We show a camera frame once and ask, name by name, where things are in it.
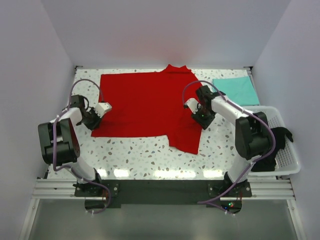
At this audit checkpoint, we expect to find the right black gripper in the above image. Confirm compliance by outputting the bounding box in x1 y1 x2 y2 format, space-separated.
190 105 215 130

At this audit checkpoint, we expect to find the red t shirt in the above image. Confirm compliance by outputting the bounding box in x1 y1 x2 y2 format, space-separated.
91 64 202 155

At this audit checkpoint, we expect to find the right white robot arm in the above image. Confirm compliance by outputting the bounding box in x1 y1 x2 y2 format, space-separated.
184 85 276 197

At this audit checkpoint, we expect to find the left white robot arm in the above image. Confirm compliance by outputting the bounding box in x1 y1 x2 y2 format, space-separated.
38 95 104 197

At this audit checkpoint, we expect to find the folded teal t shirt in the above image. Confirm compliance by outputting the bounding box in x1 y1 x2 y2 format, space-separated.
212 76 260 106

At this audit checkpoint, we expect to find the black t shirt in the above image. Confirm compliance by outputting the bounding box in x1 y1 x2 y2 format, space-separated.
251 127 294 172

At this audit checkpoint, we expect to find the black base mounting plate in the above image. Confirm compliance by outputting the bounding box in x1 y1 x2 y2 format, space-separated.
74 179 253 213

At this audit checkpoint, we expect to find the white plastic laundry basket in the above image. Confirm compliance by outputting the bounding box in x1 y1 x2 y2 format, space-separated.
239 105 301 177

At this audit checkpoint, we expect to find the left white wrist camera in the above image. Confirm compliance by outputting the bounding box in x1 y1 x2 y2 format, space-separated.
94 102 112 118

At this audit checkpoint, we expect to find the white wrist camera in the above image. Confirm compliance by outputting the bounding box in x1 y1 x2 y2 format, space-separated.
94 102 112 118
183 98 199 114

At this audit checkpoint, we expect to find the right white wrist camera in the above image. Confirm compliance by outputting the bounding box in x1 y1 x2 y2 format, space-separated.
183 98 199 114

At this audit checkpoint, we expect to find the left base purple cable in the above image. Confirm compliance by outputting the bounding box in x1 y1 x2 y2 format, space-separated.
72 174 112 215

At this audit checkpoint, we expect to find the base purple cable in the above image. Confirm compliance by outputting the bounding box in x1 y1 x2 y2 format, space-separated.
196 162 253 213
72 174 112 215

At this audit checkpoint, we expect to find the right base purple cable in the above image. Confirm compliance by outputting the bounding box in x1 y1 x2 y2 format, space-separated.
196 162 253 213

